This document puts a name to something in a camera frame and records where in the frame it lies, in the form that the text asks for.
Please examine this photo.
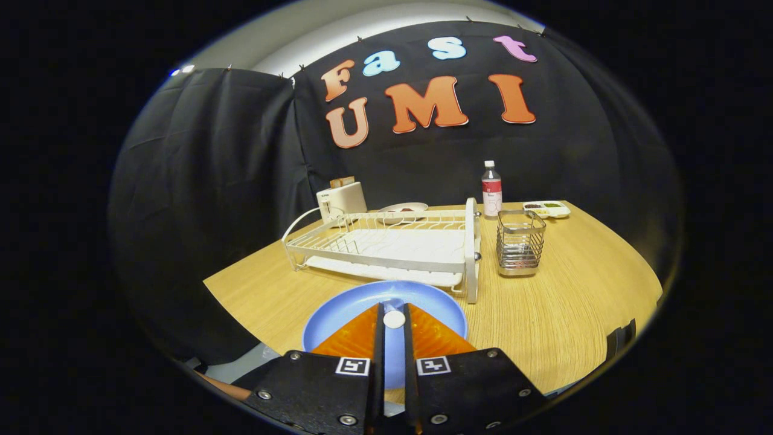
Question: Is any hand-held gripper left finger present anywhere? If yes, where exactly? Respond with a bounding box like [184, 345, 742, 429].
[245, 302, 385, 435]

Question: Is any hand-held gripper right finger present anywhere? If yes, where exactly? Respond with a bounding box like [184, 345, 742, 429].
[403, 302, 547, 435]

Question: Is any blue plate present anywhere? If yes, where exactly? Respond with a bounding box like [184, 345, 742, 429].
[302, 280, 469, 390]

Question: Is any white dish rack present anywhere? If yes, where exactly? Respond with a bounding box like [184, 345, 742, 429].
[281, 197, 483, 305]

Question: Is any metal wire basket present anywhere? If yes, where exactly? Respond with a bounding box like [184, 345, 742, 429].
[496, 210, 547, 277]

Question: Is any small white plate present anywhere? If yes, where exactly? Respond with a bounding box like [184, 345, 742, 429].
[379, 202, 428, 225]

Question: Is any white toaster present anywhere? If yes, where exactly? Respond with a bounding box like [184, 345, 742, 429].
[316, 181, 368, 223]

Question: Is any clear bottle red label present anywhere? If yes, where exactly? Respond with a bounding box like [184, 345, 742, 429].
[481, 160, 503, 219]

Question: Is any white compartment tray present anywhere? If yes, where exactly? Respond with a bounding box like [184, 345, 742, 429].
[522, 201, 571, 219]

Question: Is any black backdrop cloth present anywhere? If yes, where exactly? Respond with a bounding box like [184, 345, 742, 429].
[109, 20, 683, 366]

